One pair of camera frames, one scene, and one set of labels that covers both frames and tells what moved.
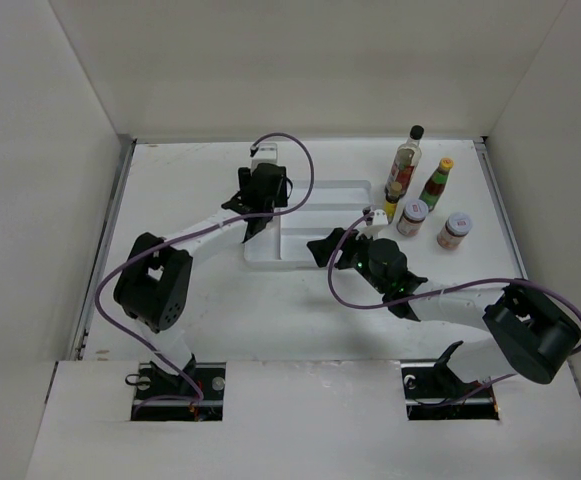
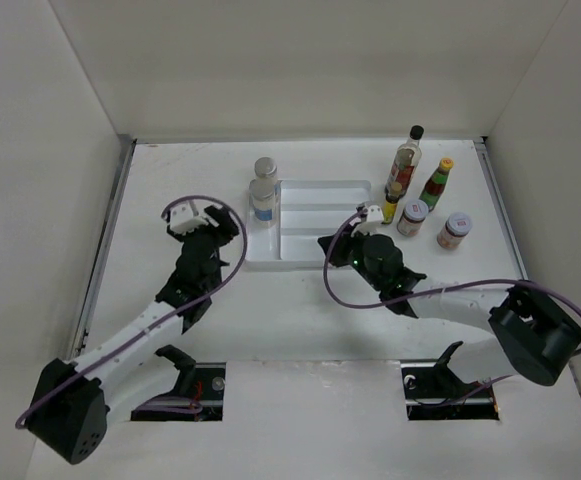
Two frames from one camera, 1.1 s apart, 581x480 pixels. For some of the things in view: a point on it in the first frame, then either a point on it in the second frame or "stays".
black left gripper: (279, 200) -> (221, 221)
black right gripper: (322, 247) stays
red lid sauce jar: (412, 218) stays
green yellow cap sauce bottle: (436, 183) stays
